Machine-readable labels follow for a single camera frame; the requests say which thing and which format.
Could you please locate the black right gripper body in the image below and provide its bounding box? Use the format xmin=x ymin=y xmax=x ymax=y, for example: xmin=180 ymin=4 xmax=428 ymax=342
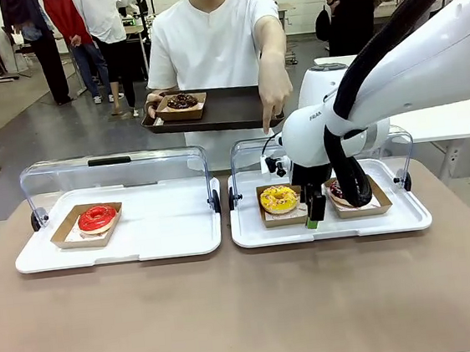
xmin=288 ymin=159 xmax=335 ymax=199

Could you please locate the cardboard box of yellow donut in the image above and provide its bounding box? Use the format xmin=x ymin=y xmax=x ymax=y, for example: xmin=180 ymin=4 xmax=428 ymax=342
xmin=254 ymin=180 xmax=319 ymax=230

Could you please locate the dark brown serving tray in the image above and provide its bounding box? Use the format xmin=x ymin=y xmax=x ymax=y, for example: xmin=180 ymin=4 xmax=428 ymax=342
xmin=137 ymin=79 xmax=288 ymax=141

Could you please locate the cardboard box of chocolate donut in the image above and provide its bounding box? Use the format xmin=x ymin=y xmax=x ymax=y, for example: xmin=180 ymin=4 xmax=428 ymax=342
xmin=153 ymin=90 xmax=210 ymax=125

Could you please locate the chocolate sprinkled donut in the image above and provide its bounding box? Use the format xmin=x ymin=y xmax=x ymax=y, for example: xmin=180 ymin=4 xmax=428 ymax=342
xmin=166 ymin=90 xmax=200 ymax=111

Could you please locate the person's left forearm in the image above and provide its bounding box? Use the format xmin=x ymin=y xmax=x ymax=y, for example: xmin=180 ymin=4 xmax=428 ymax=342
xmin=251 ymin=13 xmax=293 ymax=86

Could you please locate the purple glazed donut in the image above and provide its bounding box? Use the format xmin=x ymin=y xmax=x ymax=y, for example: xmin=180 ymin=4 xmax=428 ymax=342
xmin=328 ymin=177 xmax=354 ymax=210

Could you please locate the yellow sprinkled donut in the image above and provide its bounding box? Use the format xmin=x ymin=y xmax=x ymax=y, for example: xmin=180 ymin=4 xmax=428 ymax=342
xmin=258 ymin=182 xmax=300 ymax=217

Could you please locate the person in white shirt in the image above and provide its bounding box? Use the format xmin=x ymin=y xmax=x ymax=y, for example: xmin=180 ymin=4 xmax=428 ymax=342
xmin=139 ymin=0 xmax=302 ymax=177

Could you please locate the cardboard box of red donut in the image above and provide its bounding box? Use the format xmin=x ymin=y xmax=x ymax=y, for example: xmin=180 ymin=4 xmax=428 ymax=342
xmin=47 ymin=200 xmax=127 ymax=253

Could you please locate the person's left hand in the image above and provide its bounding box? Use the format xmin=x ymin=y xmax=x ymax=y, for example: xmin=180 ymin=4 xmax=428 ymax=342
xmin=257 ymin=76 xmax=299 ymax=136

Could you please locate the person's right hand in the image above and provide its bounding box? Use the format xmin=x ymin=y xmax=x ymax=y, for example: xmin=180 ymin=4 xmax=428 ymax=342
xmin=145 ymin=89 xmax=169 ymax=120

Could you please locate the white display tray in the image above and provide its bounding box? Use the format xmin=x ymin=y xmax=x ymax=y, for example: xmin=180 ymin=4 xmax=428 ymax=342
xmin=225 ymin=152 xmax=434 ymax=251
xmin=8 ymin=174 xmax=228 ymax=276

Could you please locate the clear dome lid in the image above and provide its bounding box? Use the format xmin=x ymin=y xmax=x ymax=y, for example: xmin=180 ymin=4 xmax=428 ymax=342
xmin=222 ymin=121 xmax=419 ymax=212
xmin=18 ymin=142 xmax=222 ymax=235

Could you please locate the white side table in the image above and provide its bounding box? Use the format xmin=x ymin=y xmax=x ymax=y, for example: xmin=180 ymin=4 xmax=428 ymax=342
xmin=314 ymin=41 xmax=470 ymax=192

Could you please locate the black backpack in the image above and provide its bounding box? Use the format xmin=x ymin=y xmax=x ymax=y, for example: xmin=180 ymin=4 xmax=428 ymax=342
xmin=312 ymin=6 xmax=334 ymax=43

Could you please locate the bystander in black clothes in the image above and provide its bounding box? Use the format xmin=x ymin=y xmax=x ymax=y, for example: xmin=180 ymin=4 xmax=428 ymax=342
xmin=321 ymin=0 xmax=416 ymax=59

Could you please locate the bystander in white shirt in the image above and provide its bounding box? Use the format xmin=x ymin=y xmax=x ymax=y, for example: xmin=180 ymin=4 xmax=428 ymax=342
xmin=73 ymin=0 xmax=146 ymax=118

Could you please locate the bystander in dark clothes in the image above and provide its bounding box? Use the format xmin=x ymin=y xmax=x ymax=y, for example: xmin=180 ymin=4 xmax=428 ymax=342
xmin=0 ymin=0 xmax=75 ymax=111

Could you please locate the bystander in red jacket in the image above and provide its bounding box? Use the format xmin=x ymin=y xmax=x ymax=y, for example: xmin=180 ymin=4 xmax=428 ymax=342
xmin=42 ymin=0 xmax=115 ymax=110

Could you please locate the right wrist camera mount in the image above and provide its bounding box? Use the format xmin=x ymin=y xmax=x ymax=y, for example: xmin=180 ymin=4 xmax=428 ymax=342
xmin=259 ymin=152 xmax=292 ymax=181

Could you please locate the black corrugated cable conduit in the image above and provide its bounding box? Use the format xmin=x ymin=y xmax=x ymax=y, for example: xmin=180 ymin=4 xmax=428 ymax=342
xmin=309 ymin=0 xmax=470 ymax=212

